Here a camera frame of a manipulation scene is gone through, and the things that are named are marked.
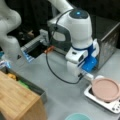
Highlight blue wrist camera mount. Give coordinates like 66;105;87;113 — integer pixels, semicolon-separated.
82;56;97;72

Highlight wooden cutting board box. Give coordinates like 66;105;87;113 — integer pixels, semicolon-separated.
0;71;47;120

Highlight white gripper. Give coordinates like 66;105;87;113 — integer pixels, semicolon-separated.
65;40;99;77

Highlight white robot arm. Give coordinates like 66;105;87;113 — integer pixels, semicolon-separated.
0;0;99;80

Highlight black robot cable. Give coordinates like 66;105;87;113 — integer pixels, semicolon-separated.
45;9;83;84

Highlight teal bowl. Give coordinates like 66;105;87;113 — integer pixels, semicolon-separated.
65;113;90;120

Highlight orange small object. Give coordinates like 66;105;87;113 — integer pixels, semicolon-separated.
45;48;53;54

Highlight green and yellow toys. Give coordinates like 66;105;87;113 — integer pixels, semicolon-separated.
7;73;29;89

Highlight grey metal bin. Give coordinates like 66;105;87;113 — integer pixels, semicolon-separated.
13;75;48;104

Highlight pink pan with white handle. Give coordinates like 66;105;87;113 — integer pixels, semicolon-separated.
87;75;120;102

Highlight silver toaster oven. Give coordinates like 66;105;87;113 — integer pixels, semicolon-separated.
48;9;120;65

